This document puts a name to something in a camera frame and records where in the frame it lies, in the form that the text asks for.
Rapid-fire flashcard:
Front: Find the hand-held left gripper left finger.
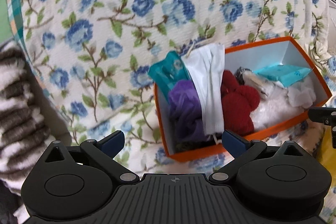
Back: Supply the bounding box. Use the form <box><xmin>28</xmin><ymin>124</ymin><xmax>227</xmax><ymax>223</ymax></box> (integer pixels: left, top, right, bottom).
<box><xmin>43</xmin><ymin>130</ymin><xmax>139</xmax><ymax>184</ymax></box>

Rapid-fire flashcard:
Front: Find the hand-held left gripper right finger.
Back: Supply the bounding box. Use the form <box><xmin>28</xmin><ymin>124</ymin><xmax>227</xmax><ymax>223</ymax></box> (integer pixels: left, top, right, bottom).
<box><xmin>209</xmin><ymin>130</ymin><xmax>305</xmax><ymax>184</ymax></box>

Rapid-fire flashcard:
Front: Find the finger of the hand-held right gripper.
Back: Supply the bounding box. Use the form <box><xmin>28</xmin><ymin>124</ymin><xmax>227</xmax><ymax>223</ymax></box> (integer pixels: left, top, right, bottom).
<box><xmin>309</xmin><ymin>107</ymin><xmax>336</xmax><ymax>148</ymax></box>

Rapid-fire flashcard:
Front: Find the red knitted cloth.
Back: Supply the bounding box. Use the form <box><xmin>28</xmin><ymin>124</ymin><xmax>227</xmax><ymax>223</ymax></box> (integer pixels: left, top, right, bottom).
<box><xmin>220</xmin><ymin>70</ymin><xmax>261</xmax><ymax>135</ymax></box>

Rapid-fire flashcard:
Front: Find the orange cardboard box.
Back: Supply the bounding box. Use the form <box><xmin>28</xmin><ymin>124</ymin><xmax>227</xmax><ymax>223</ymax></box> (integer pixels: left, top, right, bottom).
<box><xmin>154</xmin><ymin>36</ymin><xmax>333</xmax><ymax>163</ymax></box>

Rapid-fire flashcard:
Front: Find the white plush toy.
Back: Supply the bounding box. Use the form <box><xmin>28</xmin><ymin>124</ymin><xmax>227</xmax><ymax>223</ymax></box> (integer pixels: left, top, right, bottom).
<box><xmin>249</xmin><ymin>82</ymin><xmax>317</xmax><ymax>131</ymax></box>

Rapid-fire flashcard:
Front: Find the light teal tissue pack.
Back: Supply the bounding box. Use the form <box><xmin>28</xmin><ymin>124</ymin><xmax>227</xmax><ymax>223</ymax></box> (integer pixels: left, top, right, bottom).
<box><xmin>253</xmin><ymin>63</ymin><xmax>313</xmax><ymax>88</ymax></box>

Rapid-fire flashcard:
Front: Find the white face mask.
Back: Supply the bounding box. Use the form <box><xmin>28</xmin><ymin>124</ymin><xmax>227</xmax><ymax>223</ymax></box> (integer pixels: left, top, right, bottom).
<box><xmin>187</xmin><ymin>43</ymin><xmax>226</xmax><ymax>144</ymax></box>

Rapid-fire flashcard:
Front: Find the purple fleece cloth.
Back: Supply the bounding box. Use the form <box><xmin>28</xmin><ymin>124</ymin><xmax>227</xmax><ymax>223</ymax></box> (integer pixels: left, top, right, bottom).
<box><xmin>168</xmin><ymin>80</ymin><xmax>206</xmax><ymax>139</ymax></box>

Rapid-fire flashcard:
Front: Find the teal printed face mask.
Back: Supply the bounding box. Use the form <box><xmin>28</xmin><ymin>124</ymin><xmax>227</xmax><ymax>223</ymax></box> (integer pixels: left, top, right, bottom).
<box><xmin>148</xmin><ymin>51</ymin><xmax>191</xmax><ymax>98</ymax></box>

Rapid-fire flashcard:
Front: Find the yellow packing tape roll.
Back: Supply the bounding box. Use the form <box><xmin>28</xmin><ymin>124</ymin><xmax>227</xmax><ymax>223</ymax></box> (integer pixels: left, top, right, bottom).
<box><xmin>316</xmin><ymin>132</ymin><xmax>336</xmax><ymax>174</ymax></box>

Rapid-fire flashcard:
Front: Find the brown white striped blanket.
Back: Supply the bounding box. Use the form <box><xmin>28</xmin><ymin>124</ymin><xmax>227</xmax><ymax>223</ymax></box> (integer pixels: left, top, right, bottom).
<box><xmin>0</xmin><ymin>47</ymin><xmax>72</xmax><ymax>188</ymax></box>

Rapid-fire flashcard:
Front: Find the green plaid-edged cloth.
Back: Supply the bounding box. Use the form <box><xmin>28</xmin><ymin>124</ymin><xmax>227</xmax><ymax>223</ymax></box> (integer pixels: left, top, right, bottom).
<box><xmin>0</xmin><ymin>0</ymin><xmax>28</xmax><ymax>46</ymax></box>

